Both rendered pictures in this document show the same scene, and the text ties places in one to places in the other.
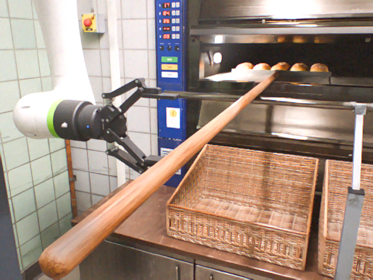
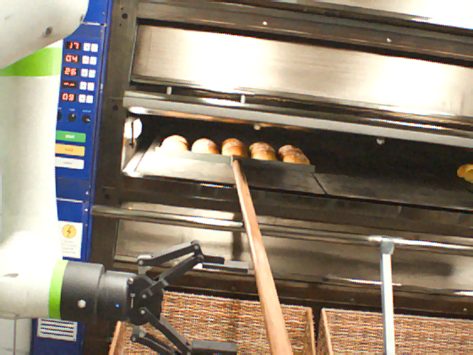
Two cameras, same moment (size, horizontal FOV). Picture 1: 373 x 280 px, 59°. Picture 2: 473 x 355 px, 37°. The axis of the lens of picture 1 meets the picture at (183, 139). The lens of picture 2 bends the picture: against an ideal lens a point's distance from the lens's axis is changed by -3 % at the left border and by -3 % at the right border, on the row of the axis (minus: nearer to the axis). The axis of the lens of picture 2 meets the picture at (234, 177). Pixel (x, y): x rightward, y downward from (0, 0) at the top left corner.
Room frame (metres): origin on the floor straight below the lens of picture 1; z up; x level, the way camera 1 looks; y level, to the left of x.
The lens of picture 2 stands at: (-0.30, 0.49, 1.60)
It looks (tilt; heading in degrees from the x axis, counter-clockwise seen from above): 11 degrees down; 335
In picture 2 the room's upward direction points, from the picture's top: 7 degrees clockwise
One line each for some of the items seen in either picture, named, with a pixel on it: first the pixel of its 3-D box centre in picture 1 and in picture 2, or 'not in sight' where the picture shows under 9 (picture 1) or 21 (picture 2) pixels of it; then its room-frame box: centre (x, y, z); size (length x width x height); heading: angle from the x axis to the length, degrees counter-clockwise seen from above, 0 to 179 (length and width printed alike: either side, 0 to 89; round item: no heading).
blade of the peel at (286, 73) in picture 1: (282, 70); (233, 151); (2.08, -0.61, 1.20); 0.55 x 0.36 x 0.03; 68
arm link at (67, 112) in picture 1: (79, 120); (85, 292); (0.72, 0.24, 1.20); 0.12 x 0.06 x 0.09; 158
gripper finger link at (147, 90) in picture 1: (148, 85); (208, 252); (0.65, 0.07, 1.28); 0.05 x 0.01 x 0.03; 68
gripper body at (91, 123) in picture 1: (105, 123); (133, 297); (0.69, 0.17, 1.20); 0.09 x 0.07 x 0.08; 68
